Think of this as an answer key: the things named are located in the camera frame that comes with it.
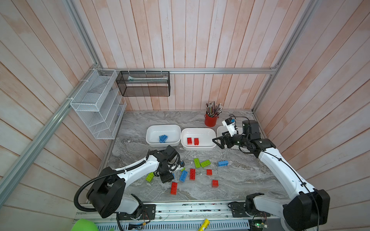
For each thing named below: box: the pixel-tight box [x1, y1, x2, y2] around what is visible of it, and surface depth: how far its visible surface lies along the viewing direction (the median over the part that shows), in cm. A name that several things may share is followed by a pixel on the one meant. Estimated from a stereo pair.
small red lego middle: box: [206, 168, 213, 177], surface depth 88 cm
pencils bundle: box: [205, 101, 224, 118], surface depth 105 cm
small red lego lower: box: [211, 179, 219, 188], surface depth 81 cm
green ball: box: [70, 218, 99, 231], surface depth 66 cm
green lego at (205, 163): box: [199, 159, 212, 168], surface depth 92 cm
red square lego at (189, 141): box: [186, 137, 193, 145], surface depth 103 cm
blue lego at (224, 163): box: [217, 160, 229, 167], surface depth 91 cm
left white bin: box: [145, 124, 182, 148], surface depth 105 cm
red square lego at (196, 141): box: [194, 137, 199, 146], surface depth 100 cm
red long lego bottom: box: [170, 181, 178, 196], surface depth 83 cm
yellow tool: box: [197, 218, 211, 231], surface depth 70 cm
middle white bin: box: [180, 128, 217, 151], surface depth 103 cm
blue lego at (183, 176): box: [179, 170, 189, 183], surface depth 87 cm
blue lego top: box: [159, 134, 169, 142], surface depth 103 cm
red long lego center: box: [189, 168, 197, 181], surface depth 87 cm
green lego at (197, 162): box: [193, 157, 201, 169], surface depth 92 cm
